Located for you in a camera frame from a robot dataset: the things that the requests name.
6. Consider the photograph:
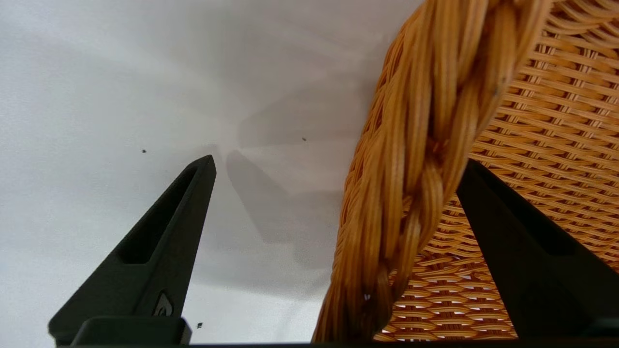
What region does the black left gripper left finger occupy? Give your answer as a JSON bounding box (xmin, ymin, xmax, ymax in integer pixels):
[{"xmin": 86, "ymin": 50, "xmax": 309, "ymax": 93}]
[{"xmin": 48, "ymin": 155, "xmax": 217, "ymax": 345}]

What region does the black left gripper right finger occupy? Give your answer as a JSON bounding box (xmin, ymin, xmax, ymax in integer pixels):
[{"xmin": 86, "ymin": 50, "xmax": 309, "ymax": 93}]
[{"xmin": 457, "ymin": 159, "xmax": 619, "ymax": 339}]

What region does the orange wicker basket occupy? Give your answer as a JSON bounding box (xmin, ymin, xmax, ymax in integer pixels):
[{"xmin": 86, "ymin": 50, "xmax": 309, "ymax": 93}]
[{"xmin": 312, "ymin": 0, "xmax": 619, "ymax": 344}]

